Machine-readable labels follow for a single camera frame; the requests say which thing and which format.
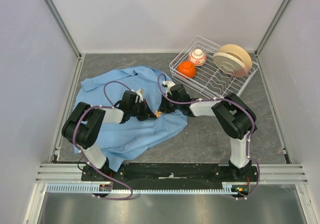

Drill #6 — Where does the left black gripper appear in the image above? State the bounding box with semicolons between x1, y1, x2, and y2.
129;99;157;122

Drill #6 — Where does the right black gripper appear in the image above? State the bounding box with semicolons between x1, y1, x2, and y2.
158;93;181;114

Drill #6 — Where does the red gold leaf brooch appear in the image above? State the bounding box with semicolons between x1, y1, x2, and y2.
154;110;162;118

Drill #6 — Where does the light blue button shirt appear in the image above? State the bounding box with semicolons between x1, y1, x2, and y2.
76;66;188;171

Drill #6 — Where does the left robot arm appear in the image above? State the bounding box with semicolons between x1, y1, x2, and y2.
61;89;157;181

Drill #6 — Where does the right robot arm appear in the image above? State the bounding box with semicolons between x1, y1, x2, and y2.
159;81;258;181

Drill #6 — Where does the orange bowl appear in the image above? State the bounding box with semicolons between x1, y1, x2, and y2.
177;61;197;78

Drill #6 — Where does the white red patterned bowl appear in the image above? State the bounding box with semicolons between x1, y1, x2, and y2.
188;49;207;66

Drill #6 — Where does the beige plate front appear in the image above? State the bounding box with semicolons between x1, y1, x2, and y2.
212;52;249;77

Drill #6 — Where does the tan plate rear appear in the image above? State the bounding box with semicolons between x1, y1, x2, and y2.
218;44;253;69

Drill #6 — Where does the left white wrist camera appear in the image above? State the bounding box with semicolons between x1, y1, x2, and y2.
135;88;144;103

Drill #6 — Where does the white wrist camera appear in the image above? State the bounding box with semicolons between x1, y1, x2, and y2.
162;81;176;96
135;88;144;103

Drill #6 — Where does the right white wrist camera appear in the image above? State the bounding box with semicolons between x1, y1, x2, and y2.
162;81;176;96

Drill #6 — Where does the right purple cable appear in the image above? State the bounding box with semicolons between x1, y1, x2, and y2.
157;73;261;201

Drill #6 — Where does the purple cable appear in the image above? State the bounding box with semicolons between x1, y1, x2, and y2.
157;73;261;201
74;81;137;202

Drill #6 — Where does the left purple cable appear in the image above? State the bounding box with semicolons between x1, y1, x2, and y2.
74;81;137;202

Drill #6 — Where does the white wire dish rack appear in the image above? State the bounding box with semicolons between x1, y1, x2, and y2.
169;36;259;98

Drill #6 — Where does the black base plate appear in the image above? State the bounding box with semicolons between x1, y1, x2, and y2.
81;162;258;191

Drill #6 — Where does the aluminium front rail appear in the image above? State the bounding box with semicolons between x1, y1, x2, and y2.
36;164;308;185

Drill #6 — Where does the slotted cable duct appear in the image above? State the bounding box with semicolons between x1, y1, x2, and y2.
46;183;249;195

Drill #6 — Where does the left aluminium frame post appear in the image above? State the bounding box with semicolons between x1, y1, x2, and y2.
43;0;82;59

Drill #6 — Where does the aluminium frame post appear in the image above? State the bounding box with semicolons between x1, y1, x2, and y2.
254;0;291;56
43;0;82;59

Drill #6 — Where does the right aluminium frame post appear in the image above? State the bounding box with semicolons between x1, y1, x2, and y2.
254;0;291;56

